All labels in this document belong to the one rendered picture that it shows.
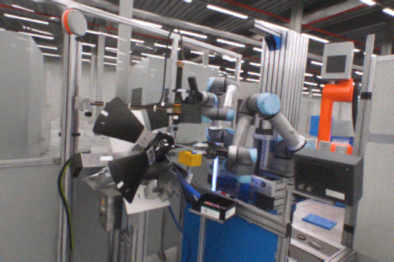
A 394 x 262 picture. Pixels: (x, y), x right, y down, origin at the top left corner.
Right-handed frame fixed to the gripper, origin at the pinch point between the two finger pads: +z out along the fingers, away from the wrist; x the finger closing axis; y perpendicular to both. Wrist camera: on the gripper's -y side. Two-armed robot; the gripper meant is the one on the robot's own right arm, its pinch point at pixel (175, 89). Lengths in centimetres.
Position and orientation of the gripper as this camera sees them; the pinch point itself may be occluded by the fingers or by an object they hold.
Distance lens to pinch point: 141.0
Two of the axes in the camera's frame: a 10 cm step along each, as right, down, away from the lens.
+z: -6.4, 0.0, -7.7
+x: -7.6, -1.1, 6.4
